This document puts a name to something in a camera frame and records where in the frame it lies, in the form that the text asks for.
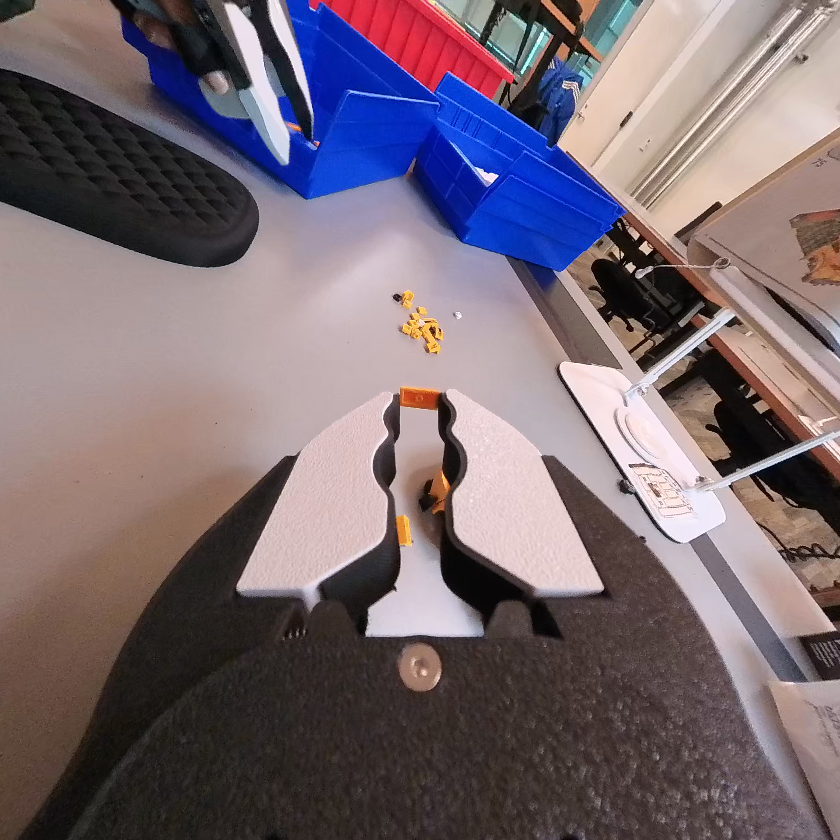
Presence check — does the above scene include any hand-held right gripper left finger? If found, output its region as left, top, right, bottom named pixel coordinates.
left=236, top=392, right=401, bottom=634

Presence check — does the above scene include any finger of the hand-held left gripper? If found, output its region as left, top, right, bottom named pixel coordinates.
left=226, top=3, right=291, bottom=166
left=266, top=0, right=316, bottom=142

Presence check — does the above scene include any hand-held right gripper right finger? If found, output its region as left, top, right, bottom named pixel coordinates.
left=438, top=389, right=606, bottom=624

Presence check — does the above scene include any yellow lego corner brick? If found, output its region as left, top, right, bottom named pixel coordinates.
left=420, top=466, right=454, bottom=516

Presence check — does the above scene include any pile of yellow lego bricks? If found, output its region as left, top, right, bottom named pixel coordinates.
left=392, top=290, right=447, bottom=355

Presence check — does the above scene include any open lego instruction booklet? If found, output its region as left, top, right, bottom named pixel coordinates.
left=689, top=128, right=840, bottom=349

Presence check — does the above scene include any person's left hand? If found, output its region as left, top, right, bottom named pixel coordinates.
left=134, top=0, right=232, bottom=96

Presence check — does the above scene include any blue plastic bin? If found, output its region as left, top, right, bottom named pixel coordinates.
left=413, top=72, right=627, bottom=271
left=121, top=0, right=439, bottom=198

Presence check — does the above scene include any red plastic bin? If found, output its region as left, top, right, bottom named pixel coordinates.
left=315, top=0, right=516, bottom=93

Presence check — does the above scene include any sticker sheet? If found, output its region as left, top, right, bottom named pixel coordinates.
left=629, top=462, right=695, bottom=519

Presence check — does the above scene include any black office chair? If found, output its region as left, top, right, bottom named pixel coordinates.
left=587, top=259, right=657, bottom=332

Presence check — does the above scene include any blue jacket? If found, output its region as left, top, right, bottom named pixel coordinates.
left=538, top=56, right=585, bottom=145

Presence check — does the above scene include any brown wooden desk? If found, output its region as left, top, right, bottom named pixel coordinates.
left=617, top=210, right=840, bottom=460

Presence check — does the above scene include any large white printed paper bag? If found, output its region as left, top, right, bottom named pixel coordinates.
left=768, top=679, right=840, bottom=821

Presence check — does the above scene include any black coiled cable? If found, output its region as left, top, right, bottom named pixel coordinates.
left=777, top=541, right=840, bottom=565

